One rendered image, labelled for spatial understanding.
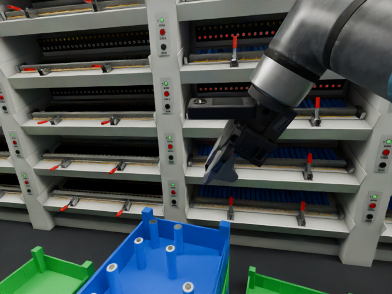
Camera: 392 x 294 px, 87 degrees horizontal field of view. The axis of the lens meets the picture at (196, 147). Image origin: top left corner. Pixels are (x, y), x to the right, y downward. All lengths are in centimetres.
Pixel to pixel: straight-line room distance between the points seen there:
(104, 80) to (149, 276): 65
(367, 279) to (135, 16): 119
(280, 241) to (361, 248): 27
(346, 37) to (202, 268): 43
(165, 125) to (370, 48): 62
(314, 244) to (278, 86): 80
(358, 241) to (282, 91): 78
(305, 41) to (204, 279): 42
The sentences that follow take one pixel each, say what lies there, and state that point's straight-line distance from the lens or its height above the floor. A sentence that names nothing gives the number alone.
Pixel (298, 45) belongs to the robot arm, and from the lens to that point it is 32.
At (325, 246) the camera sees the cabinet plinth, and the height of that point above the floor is 4.
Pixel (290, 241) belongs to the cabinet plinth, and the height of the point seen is 4.
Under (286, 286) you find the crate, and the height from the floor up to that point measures 4.
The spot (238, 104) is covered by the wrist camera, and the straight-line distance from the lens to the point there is 36.
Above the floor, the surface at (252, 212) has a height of 17.
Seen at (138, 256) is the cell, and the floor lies 36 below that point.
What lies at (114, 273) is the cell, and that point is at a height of 38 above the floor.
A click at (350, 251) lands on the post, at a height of 6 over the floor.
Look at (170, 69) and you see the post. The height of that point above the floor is 72.
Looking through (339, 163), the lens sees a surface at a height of 38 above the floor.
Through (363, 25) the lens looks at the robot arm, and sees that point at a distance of 29.
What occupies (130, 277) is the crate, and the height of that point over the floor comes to 32.
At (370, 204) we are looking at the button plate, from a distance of 94.
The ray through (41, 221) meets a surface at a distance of 132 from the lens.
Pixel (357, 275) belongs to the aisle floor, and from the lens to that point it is 105.
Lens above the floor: 67
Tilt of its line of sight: 17 degrees down
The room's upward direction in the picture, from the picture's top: 2 degrees counter-clockwise
